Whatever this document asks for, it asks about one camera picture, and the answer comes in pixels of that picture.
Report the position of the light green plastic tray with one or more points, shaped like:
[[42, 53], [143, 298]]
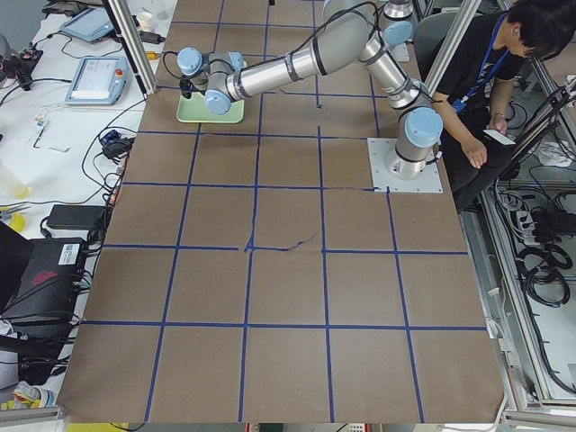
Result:
[[193, 110]]

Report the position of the white smartphone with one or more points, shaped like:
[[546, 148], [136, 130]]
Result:
[[498, 137]]

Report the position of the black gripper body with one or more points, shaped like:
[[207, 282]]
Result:
[[196, 91]]

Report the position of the black laptop power brick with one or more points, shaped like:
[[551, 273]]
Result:
[[74, 217]]

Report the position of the aluminium frame post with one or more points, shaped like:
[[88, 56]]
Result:
[[123, 23]]

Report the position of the teach pendant tablet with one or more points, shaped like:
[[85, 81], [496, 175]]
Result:
[[98, 81]]

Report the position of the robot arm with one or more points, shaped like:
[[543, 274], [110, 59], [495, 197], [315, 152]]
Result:
[[350, 32]]

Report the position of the seated person in black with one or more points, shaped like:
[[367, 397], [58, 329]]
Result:
[[477, 86]]

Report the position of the black computer case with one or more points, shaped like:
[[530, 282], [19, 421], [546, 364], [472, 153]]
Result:
[[40, 280]]

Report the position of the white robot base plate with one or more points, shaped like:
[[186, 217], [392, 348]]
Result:
[[405, 180]]

